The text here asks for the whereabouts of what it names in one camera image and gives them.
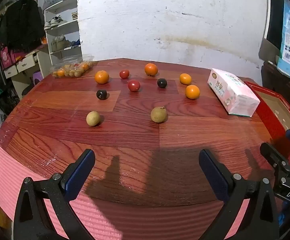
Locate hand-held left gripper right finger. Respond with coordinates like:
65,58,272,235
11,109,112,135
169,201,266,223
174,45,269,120
199,149,280,240

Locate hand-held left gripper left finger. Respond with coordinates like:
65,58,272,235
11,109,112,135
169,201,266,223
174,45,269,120
14,149,96,240

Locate red cardboard box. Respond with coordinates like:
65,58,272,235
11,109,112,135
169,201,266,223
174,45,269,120
244,81,290,168

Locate smooth greenish-tan pear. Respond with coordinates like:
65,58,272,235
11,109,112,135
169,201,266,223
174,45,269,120
86,111,101,127

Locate tan pear with stem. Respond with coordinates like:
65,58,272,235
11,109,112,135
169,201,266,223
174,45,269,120
150,106,169,123

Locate large deep-orange orange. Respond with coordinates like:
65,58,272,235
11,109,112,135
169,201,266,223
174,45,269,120
144,63,159,76

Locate clear bag of small fruits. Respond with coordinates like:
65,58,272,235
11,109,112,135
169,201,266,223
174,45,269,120
50,60,94,79

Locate dark wooden cabinet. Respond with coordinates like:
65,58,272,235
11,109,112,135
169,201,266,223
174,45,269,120
261,60,290,120

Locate pink ribbed mat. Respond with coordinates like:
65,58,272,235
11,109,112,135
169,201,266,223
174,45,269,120
0,140,250,240

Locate white pink tissue pack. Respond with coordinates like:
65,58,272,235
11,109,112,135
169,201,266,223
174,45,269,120
207,68,261,117

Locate cardboard sheet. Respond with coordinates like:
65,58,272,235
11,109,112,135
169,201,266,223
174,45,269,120
259,38,280,64

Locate purple stool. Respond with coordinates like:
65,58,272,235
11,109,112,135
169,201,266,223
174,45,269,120
32,70,43,84

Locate white drawer cabinet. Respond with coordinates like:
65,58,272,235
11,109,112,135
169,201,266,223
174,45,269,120
4,50,52,93

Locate beige shoes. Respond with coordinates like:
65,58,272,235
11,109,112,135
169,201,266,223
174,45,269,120
50,35,72,52

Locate pink bag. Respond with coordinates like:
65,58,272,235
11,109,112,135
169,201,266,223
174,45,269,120
0,44,23,69

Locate white shelf unit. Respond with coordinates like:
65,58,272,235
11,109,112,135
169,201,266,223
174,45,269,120
43,0,83,63

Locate white sneakers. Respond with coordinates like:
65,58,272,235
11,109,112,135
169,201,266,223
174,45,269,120
44,16,68,29

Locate black jacket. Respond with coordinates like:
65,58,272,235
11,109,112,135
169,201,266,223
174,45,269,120
0,0,44,50

